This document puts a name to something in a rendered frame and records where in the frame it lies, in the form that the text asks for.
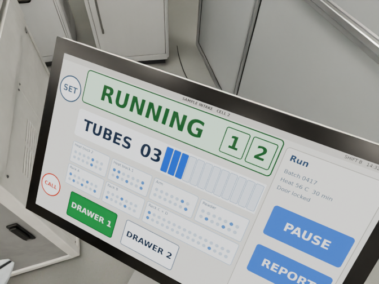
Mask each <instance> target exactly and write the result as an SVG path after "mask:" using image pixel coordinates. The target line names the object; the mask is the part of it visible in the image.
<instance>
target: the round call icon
mask: <svg viewBox="0 0 379 284"><path fill-rule="evenodd" d="M62 183H63V178H62V177H60V176H57V175H55V174H53V173H52V172H49V171H47V170H45V169H44V168H43V171H42V177H41V183H40V186H39V191H40V192H42V193H44V194H46V195H48V196H50V197H52V198H53V199H55V200H57V201H59V196H60V191H61V186H62Z"/></svg>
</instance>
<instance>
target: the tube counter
mask: <svg viewBox="0 0 379 284"><path fill-rule="evenodd" d="M135 161H136V162H138V163H140V164H143V165H145V166H147V167H149V168H152V169H154V170H156V171H158V172H160V173H162V174H165V175H167V176H169V177H171V178H174V179H176V180H179V181H181V182H183V183H185V184H187V185H190V186H192V187H194V188H196V189H199V190H201V191H203V192H205V193H207V194H210V195H212V196H215V197H217V198H219V199H221V200H223V201H226V202H228V203H230V204H232V205H235V206H237V207H239V208H241V209H243V210H246V211H248V212H251V213H252V214H255V211H256V209H257V207H258V205H259V202H260V200H261V198H262V196H263V193H264V191H265V189H266V186H267V185H266V184H263V183H260V182H258V181H256V180H253V179H251V178H249V177H246V176H244V175H241V174H239V173H237V172H234V171H231V170H229V169H227V168H224V167H222V166H220V165H217V164H215V163H212V162H210V161H207V160H205V159H202V158H200V157H198V156H195V155H193V154H191V153H188V152H185V151H183V150H181V149H178V148H176V147H173V146H171V145H169V144H166V143H163V142H161V141H159V140H156V139H154V138H152V137H149V136H147V135H144V134H143V137H142V140H141V143H140V147H139V150H138V154H137V157H136V160H135Z"/></svg>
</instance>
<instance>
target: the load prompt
mask: <svg viewBox="0 0 379 284"><path fill-rule="evenodd" d="M81 102H83V103H85V104H88V105H91V106H92V107H95V108H98V109H100V110H103V111H105V112H107V113H110V114H112V115H115V116H118V117H120V118H122V119H125V120H127V121H130V122H132V123H135V124H137V125H140V126H142V127H145V128H147V129H149V130H152V131H154V132H157V133H159V134H162V135H165V136H167V137H169V138H172V139H174V140H177V141H180V142H181V143H184V144H187V145H189V146H192V147H194V148H196V149H199V150H201V151H204V152H207V153H209V154H212V155H214V156H216V157H219V158H221V159H224V160H226V161H229V162H231V163H234V164H236V165H239V166H241V167H243V168H246V169H248V170H251V171H254V172H256V173H258V174H261V175H263V176H266V177H268V178H270V177H271V175H272V172H273V170H274V168H275V166H276V163H277V161H278V159H279V157H280V154H281V151H282V149H283V147H284V145H285V142H286V140H283V139H280V138H278V137H275V136H272V135H269V134H267V133H264V132H261V131H258V130H255V129H253V128H250V127H248V126H244V125H242V124H239V123H236V122H234V121H230V120H229V119H225V118H223V117H220V116H217V115H215V114H211V113H209V112H206V111H204V110H201V109H198V108H195V107H192V106H190V105H187V104H184V103H181V102H179V101H176V100H173V99H170V98H168V97H165V96H162V95H159V94H157V93H154V92H151V91H148V90H145V89H143V88H140V87H138V86H134V85H132V84H129V83H126V82H124V81H120V80H119V79H115V78H113V77H110V76H107V75H105V74H101V73H99V72H96V71H94V70H91V69H88V71H87V77H86V82H85V86H84V90H83V95H82V100H81Z"/></svg>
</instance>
